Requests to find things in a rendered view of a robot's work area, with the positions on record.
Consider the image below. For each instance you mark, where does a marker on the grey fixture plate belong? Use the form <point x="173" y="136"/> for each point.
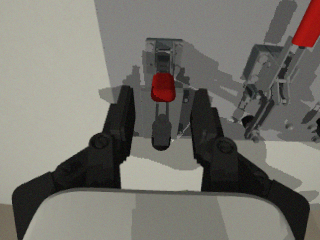
<point x="218" y="38"/>

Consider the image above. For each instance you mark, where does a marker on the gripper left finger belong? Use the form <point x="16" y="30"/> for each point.
<point x="99" y="162"/>

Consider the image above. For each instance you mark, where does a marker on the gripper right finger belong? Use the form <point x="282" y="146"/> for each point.
<point x="231" y="172"/>

